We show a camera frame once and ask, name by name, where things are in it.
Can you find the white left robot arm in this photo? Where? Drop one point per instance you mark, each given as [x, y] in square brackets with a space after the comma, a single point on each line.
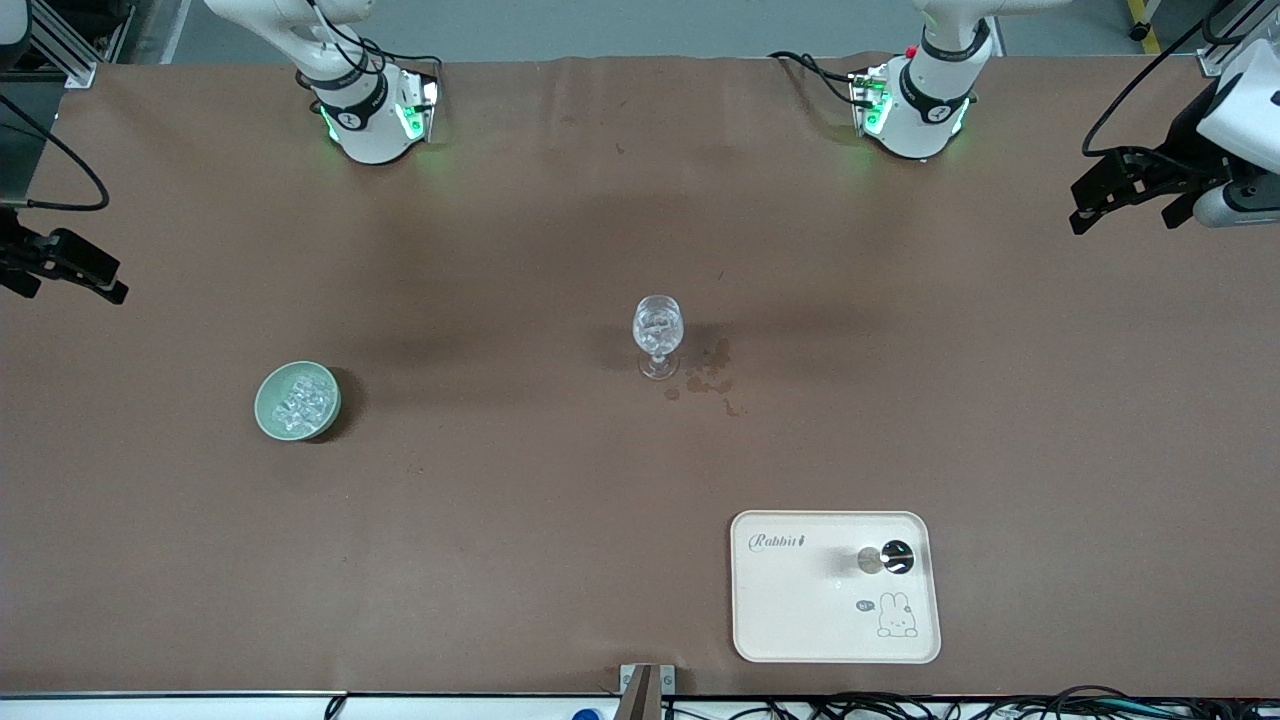
[925, 110]

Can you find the pile of clear ice cubes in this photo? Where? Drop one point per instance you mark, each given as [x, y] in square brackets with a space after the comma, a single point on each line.
[305, 400]

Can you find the brown upright bar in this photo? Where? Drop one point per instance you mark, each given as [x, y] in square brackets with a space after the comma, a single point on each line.
[640, 695]

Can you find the brown table cover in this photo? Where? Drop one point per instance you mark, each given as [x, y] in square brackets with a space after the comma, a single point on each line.
[500, 500]

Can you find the silver metal jigger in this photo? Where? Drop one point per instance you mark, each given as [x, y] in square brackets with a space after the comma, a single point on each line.
[895, 557]

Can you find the cream tray with rabbit print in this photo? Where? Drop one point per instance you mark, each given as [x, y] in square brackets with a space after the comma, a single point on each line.
[800, 600]

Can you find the clear stemmed wine glass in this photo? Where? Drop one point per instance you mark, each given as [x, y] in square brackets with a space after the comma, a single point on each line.
[657, 330]

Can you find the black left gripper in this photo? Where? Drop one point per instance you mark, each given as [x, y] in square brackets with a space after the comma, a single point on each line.
[1183, 150]

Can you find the aluminium frame profile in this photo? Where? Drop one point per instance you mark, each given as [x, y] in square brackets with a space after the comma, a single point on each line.
[60, 55]
[1225, 55]

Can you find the grey metal edge bracket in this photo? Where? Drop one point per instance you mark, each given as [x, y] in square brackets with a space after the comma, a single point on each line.
[667, 678]

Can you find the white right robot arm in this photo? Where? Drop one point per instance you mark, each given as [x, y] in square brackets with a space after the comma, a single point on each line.
[365, 130]

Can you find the pale green bowl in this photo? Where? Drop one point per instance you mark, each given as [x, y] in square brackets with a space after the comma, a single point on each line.
[265, 415]

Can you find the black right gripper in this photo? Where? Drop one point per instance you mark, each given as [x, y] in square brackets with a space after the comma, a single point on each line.
[22, 249]

